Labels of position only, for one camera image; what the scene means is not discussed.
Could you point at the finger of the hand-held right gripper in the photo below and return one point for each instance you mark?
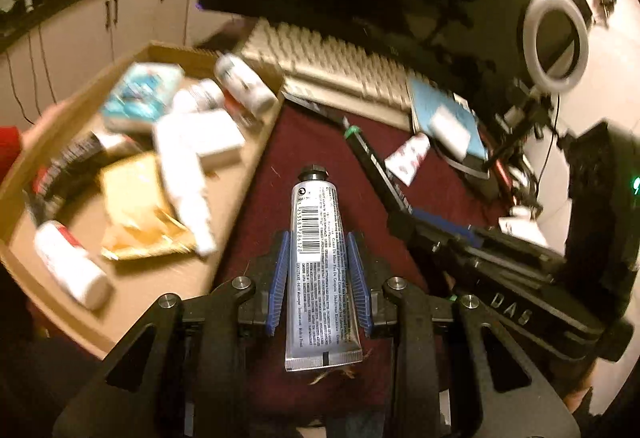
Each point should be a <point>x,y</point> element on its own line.
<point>435,235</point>

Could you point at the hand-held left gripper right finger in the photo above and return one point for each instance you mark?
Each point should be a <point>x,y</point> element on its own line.
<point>359,288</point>

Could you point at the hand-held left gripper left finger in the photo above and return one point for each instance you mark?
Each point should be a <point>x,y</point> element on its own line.
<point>278,288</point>

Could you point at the silver tube black cap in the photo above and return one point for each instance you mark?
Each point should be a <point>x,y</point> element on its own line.
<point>320,268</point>

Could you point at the black marker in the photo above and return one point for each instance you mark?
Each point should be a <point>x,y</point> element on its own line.
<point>382,173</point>

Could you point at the long white tube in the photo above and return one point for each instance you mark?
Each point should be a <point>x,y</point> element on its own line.
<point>187,203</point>

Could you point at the cardboard box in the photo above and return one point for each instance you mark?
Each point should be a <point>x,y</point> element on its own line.
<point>140,288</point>

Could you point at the large white bottle red print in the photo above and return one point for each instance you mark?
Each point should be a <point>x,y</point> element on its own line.
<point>70,265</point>

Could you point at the white rounded object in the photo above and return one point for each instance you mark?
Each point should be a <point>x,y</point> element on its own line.
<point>522,228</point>

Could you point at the blue notebook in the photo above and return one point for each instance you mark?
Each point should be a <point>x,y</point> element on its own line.
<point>425,98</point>

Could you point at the maroon cloth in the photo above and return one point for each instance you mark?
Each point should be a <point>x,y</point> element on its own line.
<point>300,143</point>

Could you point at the gold foil packet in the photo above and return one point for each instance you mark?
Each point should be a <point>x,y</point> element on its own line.
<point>135,203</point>

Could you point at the white rectangular box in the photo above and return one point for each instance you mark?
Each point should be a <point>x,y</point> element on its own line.
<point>200,135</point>

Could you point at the black pen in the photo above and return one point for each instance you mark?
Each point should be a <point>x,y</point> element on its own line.
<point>315,108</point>

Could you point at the white keyboard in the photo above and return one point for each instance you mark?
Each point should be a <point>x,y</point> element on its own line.
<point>330,63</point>

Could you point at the white pink printed bottle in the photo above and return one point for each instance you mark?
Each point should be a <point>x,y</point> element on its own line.
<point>247,85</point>

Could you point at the small white bottle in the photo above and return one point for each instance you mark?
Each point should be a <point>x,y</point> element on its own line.
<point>197,95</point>

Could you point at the teal printed pack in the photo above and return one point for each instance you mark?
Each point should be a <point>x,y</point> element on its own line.
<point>140,93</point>

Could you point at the red cloth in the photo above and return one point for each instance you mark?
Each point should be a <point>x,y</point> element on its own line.
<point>10,145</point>

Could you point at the white kitchen cabinet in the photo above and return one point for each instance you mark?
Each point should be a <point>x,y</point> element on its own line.
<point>75,33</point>

